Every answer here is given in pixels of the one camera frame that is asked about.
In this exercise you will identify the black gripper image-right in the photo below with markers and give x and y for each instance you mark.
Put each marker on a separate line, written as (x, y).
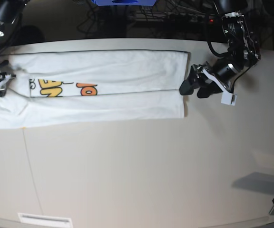
(223, 70)

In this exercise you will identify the white printed T-shirt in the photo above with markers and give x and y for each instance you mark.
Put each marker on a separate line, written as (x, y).
(89, 86)

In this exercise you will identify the power strip with red light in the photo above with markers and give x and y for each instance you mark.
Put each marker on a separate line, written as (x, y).
(186, 18)

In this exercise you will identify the blue box at top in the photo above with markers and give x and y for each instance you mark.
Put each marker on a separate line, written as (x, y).
(124, 2)

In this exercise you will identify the white label strip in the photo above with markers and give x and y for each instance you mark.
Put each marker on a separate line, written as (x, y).
(48, 221)

